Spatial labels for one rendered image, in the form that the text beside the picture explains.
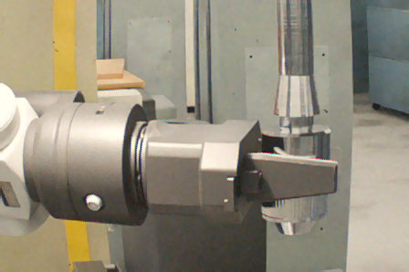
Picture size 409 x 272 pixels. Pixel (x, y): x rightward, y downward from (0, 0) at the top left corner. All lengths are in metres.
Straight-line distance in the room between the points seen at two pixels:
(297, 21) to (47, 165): 0.20
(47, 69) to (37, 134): 1.68
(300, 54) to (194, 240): 0.38
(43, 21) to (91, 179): 1.71
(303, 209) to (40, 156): 0.18
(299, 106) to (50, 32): 1.74
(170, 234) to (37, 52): 1.42
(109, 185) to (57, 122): 0.06
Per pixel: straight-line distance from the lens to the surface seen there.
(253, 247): 0.97
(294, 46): 0.61
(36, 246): 2.41
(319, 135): 0.61
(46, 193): 0.64
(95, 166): 0.62
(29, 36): 2.31
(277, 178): 0.61
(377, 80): 8.92
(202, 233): 0.95
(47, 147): 0.63
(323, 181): 0.60
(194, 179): 0.60
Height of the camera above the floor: 1.29
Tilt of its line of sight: 7 degrees down
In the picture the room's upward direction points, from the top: 1 degrees counter-clockwise
